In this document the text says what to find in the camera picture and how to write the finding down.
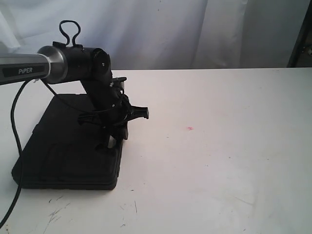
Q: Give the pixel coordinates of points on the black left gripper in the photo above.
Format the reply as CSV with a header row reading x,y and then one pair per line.
x,y
112,109

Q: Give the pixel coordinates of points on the black plastic tool case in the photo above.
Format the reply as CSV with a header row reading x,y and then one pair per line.
x,y
61,154

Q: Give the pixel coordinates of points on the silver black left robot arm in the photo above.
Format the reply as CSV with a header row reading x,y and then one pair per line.
x,y
92,67

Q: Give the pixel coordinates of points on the white backdrop cloth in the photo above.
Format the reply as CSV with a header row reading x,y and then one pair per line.
x,y
161,34

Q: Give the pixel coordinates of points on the dark metal stand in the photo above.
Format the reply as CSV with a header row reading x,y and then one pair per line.
x,y
301,45

